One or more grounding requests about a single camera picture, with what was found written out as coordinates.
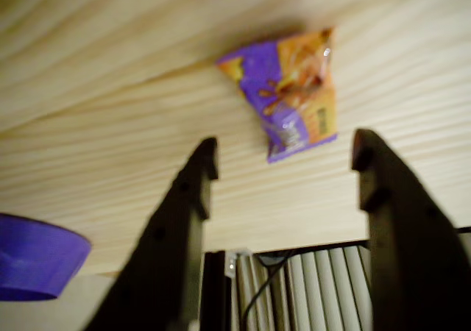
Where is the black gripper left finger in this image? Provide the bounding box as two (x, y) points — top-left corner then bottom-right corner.
(85, 135), (219, 331)

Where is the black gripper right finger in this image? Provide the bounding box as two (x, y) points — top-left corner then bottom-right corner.
(350, 127), (471, 331)

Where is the purple orange candy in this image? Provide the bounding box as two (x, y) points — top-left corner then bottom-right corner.
(215, 26), (339, 165)

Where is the purple plastic bowl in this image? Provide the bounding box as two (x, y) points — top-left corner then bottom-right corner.
(0, 213), (92, 302)

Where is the cream ribbed radiator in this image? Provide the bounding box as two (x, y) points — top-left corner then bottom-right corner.
(235, 245), (372, 331)

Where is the silver metal bracket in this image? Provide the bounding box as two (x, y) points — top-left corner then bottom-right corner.
(224, 248), (251, 279)

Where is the thin black cable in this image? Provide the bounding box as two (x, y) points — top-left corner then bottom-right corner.
(241, 255), (295, 331)

